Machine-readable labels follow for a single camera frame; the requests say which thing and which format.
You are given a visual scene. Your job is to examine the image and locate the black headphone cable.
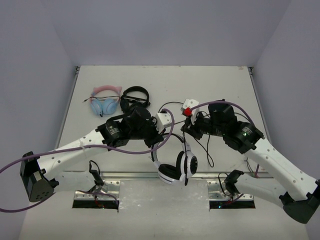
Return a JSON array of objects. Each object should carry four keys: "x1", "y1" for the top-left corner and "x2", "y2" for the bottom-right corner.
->
[{"x1": 159, "y1": 101, "x2": 241, "y2": 187}]

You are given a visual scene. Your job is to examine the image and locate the aluminium table edge rail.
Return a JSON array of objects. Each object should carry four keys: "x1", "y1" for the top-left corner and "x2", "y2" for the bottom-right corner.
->
[{"x1": 59, "y1": 171, "x2": 272, "y2": 179}]

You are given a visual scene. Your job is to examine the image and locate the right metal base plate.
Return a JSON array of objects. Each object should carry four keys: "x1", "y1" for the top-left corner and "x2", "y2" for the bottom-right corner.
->
[{"x1": 207, "y1": 178, "x2": 254, "y2": 202}]

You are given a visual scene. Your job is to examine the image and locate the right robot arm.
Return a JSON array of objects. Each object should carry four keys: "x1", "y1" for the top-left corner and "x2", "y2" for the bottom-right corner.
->
[{"x1": 181, "y1": 99, "x2": 320, "y2": 224}]

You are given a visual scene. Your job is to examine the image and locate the metal base plate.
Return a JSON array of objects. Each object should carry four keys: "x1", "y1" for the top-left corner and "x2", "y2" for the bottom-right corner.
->
[
  {"x1": 73, "y1": 180, "x2": 121, "y2": 201},
  {"x1": 207, "y1": 178, "x2": 254, "y2": 202}
]

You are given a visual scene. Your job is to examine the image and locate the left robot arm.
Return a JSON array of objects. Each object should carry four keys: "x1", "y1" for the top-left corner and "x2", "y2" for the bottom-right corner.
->
[{"x1": 20, "y1": 107, "x2": 173, "y2": 203}]

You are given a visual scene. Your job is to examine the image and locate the pink and blue cat headphones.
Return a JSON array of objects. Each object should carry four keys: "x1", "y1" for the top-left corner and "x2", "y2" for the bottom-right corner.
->
[{"x1": 84, "y1": 85, "x2": 122, "y2": 117}]

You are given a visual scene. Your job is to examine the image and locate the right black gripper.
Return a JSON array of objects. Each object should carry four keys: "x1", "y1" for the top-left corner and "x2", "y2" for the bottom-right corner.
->
[{"x1": 181, "y1": 110, "x2": 226, "y2": 140}]

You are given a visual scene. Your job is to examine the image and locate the white and black headphones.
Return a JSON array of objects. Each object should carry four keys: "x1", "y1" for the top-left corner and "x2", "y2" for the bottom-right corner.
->
[{"x1": 150, "y1": 133, "x2": 199, "y2": 187}]

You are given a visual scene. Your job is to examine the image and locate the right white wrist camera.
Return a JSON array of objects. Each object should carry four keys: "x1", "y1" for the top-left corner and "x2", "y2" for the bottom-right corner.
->
[{"x1": 180, "y1": 98, "x2": 200, "y2": 125}]

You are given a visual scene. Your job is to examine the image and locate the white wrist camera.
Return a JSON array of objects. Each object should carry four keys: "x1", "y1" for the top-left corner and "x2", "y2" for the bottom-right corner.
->
[
  {"x1": 155, "y1": 112, "x2": 172, "y2": 133},
  {"x1": 180, "y1": 98, "x2": 200, "y2": 125}
]

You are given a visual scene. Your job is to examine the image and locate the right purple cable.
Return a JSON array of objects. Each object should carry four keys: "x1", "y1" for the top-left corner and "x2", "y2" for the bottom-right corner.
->
[{"x1": 189, "y1": 99, "x2": 253, "y2": 126}]

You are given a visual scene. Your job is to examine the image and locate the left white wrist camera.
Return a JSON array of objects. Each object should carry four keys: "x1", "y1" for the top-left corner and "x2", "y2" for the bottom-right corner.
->
[{"x1": 155, "y1": 112, "x2": 172, "y2": 133}]

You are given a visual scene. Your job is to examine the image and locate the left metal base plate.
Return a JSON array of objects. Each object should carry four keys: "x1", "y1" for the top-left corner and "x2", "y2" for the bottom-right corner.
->
[{"x1": 73, "y1": 180, "x2": 121, "y2": 201}]

